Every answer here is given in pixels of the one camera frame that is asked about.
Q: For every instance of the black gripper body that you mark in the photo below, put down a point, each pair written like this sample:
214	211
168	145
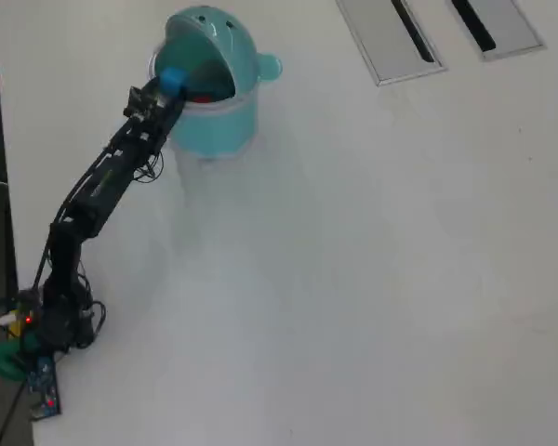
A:
149	130

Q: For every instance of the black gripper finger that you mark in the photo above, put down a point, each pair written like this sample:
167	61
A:
176	104
157	92

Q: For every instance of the blue cube block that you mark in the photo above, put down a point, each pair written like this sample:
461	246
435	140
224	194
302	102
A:
173	80

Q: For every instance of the red cube block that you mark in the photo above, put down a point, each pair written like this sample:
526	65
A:
203	98

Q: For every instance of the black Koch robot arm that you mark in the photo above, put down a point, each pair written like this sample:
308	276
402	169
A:
97	195

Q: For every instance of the teal whale-shaped bin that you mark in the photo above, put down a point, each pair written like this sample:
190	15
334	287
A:
223	130

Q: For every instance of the yellow connector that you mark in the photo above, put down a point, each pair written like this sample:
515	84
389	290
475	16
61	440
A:
15	329

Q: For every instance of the green table clamp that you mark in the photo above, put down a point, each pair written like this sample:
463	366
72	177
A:
2	360

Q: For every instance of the blue circuit board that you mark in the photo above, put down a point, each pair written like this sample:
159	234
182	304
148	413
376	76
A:
44	385

